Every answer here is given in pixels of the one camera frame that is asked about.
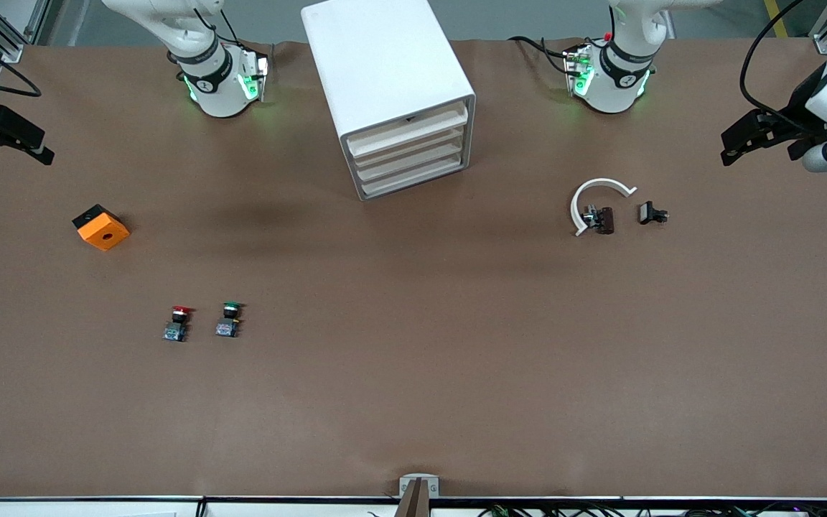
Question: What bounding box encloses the red push button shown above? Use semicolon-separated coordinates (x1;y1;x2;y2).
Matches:
162;305;195;343

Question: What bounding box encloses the green push button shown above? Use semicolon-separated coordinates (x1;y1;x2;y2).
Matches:
214;302;245;339

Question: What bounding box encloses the orange and black box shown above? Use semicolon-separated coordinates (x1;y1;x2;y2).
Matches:
72;204;131;252

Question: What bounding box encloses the dark brown small component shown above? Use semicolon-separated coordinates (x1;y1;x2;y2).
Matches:
583;205;616;235

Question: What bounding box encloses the brown table cover mat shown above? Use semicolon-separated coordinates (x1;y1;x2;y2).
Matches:
0;36;827;500

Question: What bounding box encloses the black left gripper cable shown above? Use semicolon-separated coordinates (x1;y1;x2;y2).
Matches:
739;0;827;137

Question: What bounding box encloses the white curved plastic ring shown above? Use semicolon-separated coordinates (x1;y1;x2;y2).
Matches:
570;177;637;237

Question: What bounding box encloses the black arm base cable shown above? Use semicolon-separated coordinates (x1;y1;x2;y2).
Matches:
508;34;579;76

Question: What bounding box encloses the white table edge rail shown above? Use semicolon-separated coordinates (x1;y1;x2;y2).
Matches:
0;495;827;517

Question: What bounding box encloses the grey mount bracket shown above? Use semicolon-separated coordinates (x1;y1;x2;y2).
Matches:
399;474;440;498

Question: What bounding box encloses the brown post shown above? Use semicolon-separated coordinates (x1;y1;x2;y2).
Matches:
393;479;432;517

